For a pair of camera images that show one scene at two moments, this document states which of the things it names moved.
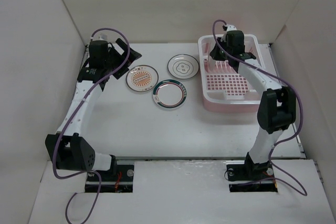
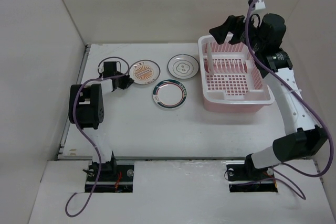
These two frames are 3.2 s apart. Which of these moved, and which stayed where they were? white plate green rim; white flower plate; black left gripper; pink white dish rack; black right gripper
Moved: black left gripper; black right gripper
Stayed: pink white dish rack; white flower plate; white plate green rim
